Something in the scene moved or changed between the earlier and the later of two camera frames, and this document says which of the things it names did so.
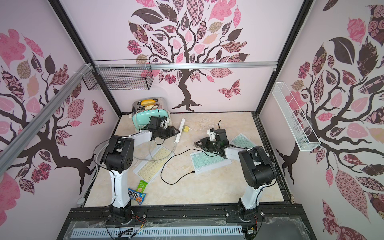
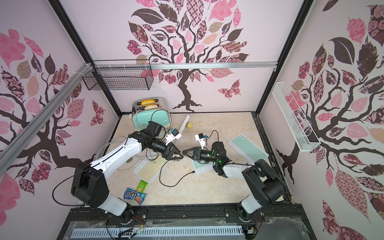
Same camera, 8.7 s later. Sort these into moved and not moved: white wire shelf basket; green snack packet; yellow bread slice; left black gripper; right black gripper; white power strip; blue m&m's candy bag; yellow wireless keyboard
Moved: left black gripper; white power strip; right black gripper
Not moved: yellow wireless keyboard; yellow bread slice; green snack packet; blue m&m's candy bag; white wire shelf basket
